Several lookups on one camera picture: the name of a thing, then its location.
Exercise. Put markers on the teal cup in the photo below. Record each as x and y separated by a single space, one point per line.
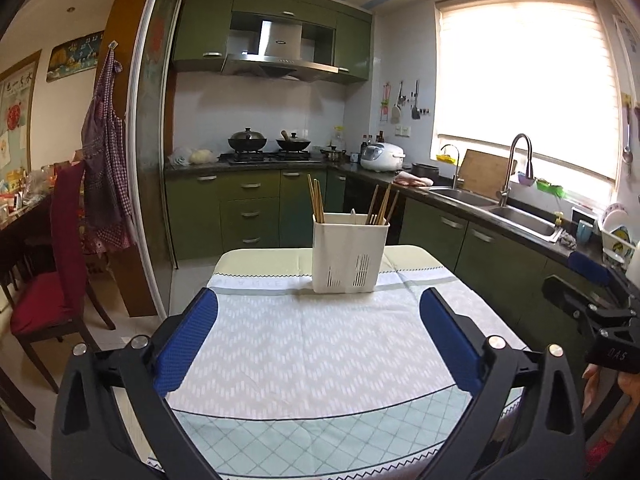
583 232

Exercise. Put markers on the purple sponge holder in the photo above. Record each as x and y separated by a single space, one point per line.
526 178

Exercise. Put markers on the green drawer cabinet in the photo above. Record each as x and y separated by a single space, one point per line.
250 215

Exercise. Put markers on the gas stove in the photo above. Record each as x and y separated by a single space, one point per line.
270 158

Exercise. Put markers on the green plastic holder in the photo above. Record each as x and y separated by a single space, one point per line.
550 189

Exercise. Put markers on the white dish rack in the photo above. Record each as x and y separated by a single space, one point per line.
612 255

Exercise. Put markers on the wall poster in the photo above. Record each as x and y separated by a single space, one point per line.
17 110

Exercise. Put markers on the small steel pot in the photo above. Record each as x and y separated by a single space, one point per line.
332 154

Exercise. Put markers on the cluttered dark dining table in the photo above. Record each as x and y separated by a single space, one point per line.
20 225

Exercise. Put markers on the steel double sink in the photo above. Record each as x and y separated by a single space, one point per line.
520 217

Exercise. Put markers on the checked apron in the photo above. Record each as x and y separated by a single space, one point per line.
107 160

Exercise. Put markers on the dark hanging spatula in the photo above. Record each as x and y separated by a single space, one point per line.
415 109

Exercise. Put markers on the pink cloth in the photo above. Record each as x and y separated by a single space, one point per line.
412 179

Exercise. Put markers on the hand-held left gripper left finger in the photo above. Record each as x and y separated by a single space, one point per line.
187 340

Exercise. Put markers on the steel range hood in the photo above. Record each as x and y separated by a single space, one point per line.
280 40

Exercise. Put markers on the white hanging spatula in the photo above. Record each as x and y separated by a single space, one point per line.
396 112

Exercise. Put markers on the blue yellow wall clock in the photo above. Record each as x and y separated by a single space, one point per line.
72 57

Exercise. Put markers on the cream food bag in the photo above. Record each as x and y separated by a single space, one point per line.
202 156

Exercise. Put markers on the grey dish rag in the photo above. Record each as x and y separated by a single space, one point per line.
567 239

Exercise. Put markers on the white rice cooker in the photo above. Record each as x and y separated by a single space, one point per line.
382 156

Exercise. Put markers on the dark cooking pot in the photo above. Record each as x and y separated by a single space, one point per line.
425 170

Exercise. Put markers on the steel kitchen faucet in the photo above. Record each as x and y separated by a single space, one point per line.
510 170

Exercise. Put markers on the wooden chopstick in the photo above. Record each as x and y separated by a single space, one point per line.
312 195
373 202
316 200
385 200
379 210
393 205
321 200

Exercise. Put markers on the wooden cutting board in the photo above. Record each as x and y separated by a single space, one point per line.
485 172

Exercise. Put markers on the green sink cabinet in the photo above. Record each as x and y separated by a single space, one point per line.
485 255

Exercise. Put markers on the person's right hand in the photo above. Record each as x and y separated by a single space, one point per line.
590 385

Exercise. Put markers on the grey white patterned tea towel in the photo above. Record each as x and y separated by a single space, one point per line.
310 340

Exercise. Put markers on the yellow basket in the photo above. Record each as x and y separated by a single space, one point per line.
447 158

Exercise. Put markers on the green wall cabinets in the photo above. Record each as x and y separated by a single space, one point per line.
202 25

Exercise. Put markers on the white plastic utensil holder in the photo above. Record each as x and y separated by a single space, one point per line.
340 255

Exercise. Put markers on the black wok with lid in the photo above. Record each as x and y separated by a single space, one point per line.
247 141
294 142

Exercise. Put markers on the white printed plate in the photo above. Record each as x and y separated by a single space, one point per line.
615 215

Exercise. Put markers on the clear oil bottle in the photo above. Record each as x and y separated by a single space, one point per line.
338 136

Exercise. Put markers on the colourful hanging tool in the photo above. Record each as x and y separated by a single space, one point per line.
385 102

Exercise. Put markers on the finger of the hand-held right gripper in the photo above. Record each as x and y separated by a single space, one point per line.
590 265
565 295

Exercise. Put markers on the brown wooden pillar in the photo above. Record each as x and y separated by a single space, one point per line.
122 10

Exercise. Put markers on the hanging steel ladle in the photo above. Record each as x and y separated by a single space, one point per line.
627 150

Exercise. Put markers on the white plastic bag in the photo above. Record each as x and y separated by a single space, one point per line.
179 157

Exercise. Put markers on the white wall outlet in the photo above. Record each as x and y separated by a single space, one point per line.
402 131

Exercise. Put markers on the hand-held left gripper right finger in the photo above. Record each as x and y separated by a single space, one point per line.
450 340

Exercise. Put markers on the glass sliding door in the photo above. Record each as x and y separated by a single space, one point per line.
150 110

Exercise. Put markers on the bundle of wooden chopsticks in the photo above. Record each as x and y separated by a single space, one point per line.
357 200

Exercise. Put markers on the pink patterned clothing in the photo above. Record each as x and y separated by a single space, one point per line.
600 455

